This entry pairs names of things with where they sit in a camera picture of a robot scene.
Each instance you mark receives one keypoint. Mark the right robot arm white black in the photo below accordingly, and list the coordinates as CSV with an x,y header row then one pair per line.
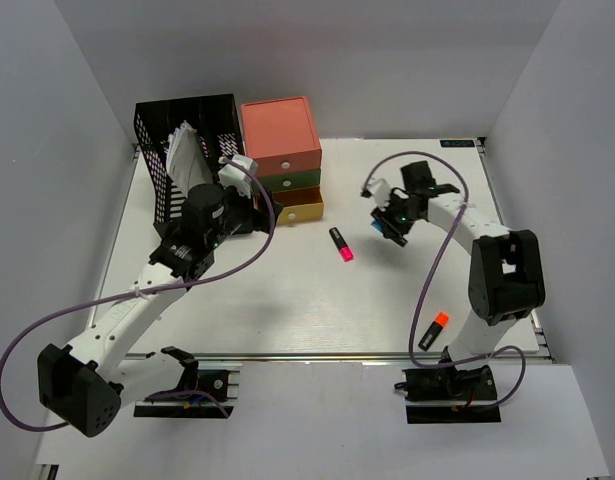
x,y
505,278

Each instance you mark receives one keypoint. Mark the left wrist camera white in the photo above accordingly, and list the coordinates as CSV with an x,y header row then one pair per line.
x,y
237,172

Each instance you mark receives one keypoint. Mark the coral top drawer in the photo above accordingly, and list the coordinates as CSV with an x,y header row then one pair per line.
x,y
288,163

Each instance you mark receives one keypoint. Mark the black mesh file organizer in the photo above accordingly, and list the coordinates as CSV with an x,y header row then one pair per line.
x,y
216,120

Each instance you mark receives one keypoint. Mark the orange black highlighter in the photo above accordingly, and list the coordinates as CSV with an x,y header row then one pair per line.
x,y
433,331

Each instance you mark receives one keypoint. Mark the blue black highlighter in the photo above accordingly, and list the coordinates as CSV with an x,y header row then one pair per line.
x,y
389,232

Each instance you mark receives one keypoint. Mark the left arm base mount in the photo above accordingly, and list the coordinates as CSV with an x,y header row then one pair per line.
x,y
207,390

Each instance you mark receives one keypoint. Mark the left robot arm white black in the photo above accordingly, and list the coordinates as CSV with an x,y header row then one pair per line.
x,y
89,380

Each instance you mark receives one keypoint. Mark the white paper stack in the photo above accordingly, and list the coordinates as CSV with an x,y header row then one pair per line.
x,y
185,162

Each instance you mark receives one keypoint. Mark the yellow bottom drawer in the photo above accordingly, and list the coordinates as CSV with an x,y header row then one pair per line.
x,y
300,205

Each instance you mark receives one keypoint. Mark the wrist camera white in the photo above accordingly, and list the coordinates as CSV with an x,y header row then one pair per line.
x,y
378,190
237,172

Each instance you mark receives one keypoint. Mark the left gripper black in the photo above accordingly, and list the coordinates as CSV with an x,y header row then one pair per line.
x,y
256,220

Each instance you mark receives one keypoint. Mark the pink black highlighter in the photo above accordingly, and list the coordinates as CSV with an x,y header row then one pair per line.
x,y
341,244

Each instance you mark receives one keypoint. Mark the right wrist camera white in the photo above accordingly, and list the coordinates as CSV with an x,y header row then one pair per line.
x,y
378,190

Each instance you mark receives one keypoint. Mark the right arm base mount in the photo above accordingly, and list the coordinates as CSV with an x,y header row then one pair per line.
x,y
449,396

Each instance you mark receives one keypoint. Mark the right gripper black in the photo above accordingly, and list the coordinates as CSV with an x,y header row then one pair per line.
x,y
391,229

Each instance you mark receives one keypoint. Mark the green drawer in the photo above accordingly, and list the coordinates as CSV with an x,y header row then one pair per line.
x,y
288,181

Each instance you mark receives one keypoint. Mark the coral drawer cabinet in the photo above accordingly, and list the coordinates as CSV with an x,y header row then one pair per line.
x,y
282,126

